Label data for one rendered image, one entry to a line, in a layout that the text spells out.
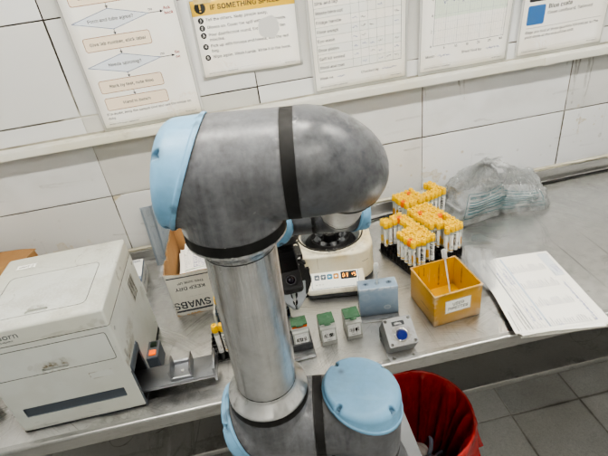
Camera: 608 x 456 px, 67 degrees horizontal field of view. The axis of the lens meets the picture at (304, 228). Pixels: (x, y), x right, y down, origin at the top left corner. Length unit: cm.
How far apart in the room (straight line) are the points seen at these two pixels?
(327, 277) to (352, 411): 68
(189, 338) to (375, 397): 72
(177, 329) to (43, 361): 37
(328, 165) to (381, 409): 39
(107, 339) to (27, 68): 80
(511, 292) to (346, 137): 96
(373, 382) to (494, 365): 130
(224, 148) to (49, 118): 114
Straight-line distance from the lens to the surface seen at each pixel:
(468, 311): 125
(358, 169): 45
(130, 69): 143
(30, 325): 106
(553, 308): 131
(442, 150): 168
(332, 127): 44
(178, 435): 190
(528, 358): 204
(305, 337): 114
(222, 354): 120
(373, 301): 121
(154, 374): 120
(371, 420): 68
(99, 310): 101
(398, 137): 159
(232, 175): 43
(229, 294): 53
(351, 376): 72
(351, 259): 130
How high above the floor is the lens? 173
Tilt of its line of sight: 31 degrees down
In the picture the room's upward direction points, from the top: 8 degrees counter-clockwise
